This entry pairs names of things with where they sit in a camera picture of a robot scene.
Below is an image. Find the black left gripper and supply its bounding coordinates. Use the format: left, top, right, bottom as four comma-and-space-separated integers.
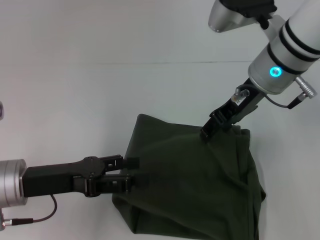
21, 154, 141, 199

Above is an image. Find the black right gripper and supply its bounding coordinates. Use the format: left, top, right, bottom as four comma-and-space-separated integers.
199, 76, 266, 145

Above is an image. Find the dark green FREE t-shirt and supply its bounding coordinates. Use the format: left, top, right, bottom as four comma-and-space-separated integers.
111, 113, 267, 240

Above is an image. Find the silver right arm cable plug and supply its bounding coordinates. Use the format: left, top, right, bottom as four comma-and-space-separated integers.
231, 84, 251, 103

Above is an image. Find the dark left arm cable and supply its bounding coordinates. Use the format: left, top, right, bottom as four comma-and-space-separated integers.
0, 193, 59, 229

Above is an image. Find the dark arm cable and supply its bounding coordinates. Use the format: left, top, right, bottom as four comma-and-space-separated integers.
265, 75, 319, 110
0, 193, 59, 229

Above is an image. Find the dark right arm cable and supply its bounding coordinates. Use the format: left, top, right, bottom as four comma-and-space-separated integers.
265, 75, 319, 110

